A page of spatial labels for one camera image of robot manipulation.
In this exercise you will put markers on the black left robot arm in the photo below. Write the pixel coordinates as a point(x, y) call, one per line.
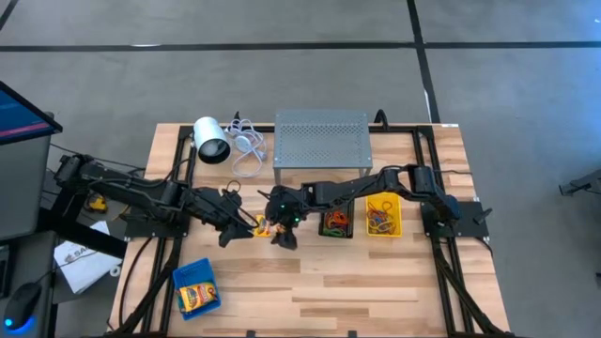
point(131, 192)

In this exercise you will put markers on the grey computer case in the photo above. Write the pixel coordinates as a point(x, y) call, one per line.
point(23, 188)

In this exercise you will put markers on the computer monitor blue screen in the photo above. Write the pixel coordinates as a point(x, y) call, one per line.
point(19, 117)

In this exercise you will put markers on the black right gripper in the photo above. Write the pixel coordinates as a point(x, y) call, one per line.
point(286, 202)

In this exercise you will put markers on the red rubber band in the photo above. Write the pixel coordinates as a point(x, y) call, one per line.
point(382, 206)

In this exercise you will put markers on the white desk lamp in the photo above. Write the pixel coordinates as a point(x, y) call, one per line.
point(206, 133)

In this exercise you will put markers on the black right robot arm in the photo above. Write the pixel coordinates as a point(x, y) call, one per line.
point(366, 185)

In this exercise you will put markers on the black computer mouse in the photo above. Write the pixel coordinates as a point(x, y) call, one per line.
point(23, 302)

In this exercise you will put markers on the black aluminium table frame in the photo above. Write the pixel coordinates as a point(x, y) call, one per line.
point(399, 128)

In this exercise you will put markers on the white paper booklet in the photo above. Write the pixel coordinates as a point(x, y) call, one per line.
point(84, 267)

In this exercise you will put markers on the blue plastic basket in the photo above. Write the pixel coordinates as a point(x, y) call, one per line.
point(188, 274)

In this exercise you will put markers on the yellow rubber band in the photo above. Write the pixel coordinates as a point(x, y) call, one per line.
point(387, 227)

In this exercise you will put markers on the grey perforated metal riser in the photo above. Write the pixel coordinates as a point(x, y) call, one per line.
point(324, 138)

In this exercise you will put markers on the green coil wristband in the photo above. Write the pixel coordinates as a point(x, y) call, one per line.
point(335, 231)

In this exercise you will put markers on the yellow plastic basket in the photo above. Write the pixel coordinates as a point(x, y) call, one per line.
point(399, 211)

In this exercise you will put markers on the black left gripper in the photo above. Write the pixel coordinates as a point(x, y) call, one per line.
point(213, 206)

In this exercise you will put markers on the black plastic basket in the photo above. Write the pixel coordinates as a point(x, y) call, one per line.
point(353, 223)

